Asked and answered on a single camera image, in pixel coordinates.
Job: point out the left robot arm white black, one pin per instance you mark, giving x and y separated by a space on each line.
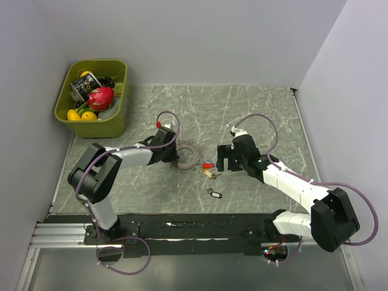
94 174

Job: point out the yellow lemon toy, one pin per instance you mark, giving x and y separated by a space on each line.
72 115

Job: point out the black printed paper cup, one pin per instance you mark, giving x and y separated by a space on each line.
82 87

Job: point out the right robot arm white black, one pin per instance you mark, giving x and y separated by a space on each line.
329 220

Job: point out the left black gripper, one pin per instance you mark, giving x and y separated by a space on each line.
173 157

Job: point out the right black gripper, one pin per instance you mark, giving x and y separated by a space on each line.
223 153

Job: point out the black tag key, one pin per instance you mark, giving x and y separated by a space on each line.
213 193

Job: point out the red dragon fruit toy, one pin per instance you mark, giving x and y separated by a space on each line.
101 98

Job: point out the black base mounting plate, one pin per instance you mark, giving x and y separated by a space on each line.
190 234

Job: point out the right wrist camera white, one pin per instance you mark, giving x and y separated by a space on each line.
236 132

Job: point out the yellow mango toy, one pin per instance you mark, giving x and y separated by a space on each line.
89 116

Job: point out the yellow tag key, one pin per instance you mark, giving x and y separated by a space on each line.
211 175

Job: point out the olive green plastic bin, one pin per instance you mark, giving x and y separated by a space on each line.
111 122

